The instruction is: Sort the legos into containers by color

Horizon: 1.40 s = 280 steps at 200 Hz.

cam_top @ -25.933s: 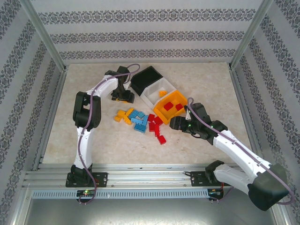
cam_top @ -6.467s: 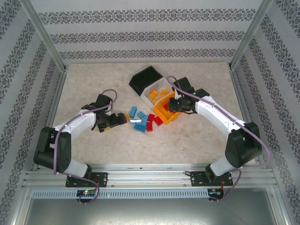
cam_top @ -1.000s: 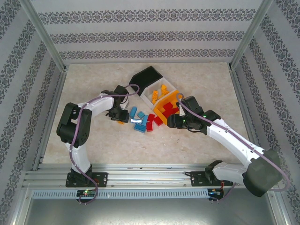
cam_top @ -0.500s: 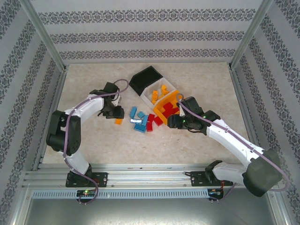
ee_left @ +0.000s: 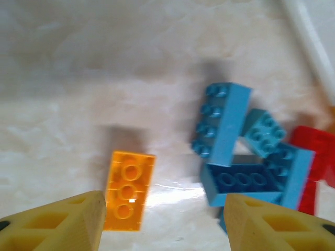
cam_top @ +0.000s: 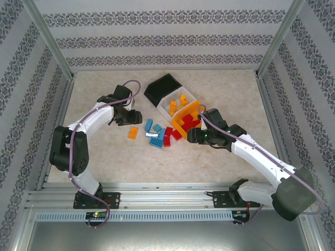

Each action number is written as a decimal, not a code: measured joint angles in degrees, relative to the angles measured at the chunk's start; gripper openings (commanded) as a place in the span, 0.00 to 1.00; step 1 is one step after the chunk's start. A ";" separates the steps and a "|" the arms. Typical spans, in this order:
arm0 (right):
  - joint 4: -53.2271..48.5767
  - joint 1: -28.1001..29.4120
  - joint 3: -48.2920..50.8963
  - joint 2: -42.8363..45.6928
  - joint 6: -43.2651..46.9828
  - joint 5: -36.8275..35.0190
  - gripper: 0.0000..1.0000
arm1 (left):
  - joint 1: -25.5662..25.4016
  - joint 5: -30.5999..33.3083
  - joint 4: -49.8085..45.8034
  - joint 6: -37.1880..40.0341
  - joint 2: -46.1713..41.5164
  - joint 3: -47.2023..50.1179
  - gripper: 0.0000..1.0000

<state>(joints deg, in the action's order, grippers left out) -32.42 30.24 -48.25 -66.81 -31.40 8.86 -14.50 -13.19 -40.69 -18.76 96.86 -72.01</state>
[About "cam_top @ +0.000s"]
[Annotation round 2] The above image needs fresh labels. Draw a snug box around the black plastic bin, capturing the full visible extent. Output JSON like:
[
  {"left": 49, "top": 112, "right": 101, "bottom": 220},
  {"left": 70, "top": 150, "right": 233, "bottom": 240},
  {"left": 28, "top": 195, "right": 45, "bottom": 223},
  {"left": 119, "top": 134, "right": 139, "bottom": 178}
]
[{"left": 143, "top": 73, "right": 184, "bottom": 108}]

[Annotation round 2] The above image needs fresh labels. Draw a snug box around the white plastic bin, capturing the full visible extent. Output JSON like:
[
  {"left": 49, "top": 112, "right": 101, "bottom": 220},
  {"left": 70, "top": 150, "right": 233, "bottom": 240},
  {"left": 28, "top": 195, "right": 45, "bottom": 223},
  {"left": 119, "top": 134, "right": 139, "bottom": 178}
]
[{"left": 157, "top": 87, "right": 198, "bottom": 123}]

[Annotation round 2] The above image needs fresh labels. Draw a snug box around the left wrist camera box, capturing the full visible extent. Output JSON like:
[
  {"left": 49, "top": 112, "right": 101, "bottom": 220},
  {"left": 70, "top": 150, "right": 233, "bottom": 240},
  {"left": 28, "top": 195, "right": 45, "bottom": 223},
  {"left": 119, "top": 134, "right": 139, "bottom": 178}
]
[{"left": 112, "top": 85, "right": 136, "bottom": 110}]

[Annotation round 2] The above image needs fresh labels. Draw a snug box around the slotted grey cable duct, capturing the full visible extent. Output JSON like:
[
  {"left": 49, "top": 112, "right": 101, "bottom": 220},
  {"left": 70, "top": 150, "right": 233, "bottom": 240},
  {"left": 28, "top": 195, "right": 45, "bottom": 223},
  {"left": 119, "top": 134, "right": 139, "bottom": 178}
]
[{"left": 35, "top": 211, "right": 233, "bottom": 222}]

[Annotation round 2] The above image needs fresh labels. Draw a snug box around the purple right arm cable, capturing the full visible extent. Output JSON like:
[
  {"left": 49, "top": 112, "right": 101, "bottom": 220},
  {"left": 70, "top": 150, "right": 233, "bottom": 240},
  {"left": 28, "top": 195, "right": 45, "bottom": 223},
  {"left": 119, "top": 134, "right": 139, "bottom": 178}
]
[{"left": 197, "top": 104, "right": 326, "bottom": 225}]

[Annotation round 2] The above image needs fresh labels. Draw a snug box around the aluminium mounting rail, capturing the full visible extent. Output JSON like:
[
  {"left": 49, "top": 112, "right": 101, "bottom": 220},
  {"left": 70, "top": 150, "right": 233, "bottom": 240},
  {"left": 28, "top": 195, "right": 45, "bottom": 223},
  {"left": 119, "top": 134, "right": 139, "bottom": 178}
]
[{"left": 25, "top": 182, "right": 309, "bottom": 210}]

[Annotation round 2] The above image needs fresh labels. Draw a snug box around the aluminium side rail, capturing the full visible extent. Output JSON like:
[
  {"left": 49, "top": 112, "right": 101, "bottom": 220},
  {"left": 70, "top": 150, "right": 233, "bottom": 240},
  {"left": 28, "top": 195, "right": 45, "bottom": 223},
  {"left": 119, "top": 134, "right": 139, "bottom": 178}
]
[{"left": 35, "top": 74, "right": 76, "bottom": 191}]

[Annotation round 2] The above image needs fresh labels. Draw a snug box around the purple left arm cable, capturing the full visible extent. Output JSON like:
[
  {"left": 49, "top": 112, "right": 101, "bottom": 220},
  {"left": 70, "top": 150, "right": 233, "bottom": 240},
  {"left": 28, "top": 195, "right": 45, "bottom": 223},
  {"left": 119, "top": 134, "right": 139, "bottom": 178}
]
[{"left": 67, "top": 79, "right": 144, "bottom": 230}]

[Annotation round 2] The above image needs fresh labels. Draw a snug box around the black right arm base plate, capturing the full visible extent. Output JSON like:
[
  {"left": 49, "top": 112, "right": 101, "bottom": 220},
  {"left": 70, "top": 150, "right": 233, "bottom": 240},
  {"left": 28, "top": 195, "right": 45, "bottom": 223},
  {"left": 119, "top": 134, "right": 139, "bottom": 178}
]
[{"left": 212, "top": 190, "right": 252, "bottom": 209}]

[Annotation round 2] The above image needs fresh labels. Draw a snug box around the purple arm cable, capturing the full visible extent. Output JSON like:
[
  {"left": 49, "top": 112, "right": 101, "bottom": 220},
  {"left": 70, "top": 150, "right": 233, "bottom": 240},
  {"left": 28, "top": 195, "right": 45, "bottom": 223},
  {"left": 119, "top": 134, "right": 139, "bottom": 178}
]
[
  {"left": 67, "top": 79, "right": 144, "bottom": 230},
  {"left": 197, "top": 104, "right": 326, "bottom": 225}
]

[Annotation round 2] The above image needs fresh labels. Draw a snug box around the aluminium frame post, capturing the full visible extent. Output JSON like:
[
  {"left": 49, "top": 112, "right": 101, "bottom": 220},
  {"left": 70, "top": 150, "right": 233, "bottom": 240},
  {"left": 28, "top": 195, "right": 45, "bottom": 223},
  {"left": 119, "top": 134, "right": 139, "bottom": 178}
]
[
  {"left": 255, "top": 0, "right": 306, "bottom": 78},
  {"left": 20, "top": 0, "right": 76, "bottom": 81}
]

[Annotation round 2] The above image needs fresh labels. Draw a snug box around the yellow plastic bin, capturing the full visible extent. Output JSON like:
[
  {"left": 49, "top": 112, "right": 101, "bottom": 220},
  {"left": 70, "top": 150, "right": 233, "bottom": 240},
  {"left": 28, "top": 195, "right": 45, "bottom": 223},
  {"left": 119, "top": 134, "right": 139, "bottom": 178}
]
[{"left": 170, "top": 100, "right": 210, "bottom": 141}]

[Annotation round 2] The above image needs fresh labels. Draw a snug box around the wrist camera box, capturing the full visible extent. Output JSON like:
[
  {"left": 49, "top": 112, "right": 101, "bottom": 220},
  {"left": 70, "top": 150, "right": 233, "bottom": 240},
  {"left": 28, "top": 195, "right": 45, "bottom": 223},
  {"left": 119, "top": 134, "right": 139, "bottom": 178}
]
[
  {"left": 200, "top": 108, "right": 227, "bottom": 131},
  {"left": 112, "top": 85, "right": 136, "bottom": 110}
]

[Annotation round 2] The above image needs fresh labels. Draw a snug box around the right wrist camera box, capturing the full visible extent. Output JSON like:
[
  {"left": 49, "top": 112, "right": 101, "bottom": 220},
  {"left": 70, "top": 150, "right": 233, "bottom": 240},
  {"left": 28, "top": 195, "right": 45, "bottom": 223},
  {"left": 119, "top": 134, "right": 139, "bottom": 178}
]
[{"left": 200, "top": 108, "right": 227, "bottom": 131}]

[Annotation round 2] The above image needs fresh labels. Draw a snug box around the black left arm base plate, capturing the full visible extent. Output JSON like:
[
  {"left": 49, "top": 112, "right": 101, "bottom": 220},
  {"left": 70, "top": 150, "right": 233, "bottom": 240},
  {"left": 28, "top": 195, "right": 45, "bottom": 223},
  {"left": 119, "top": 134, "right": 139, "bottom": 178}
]
[{"left": 73, "top": 192, "right": 121, "bottom": 210}]

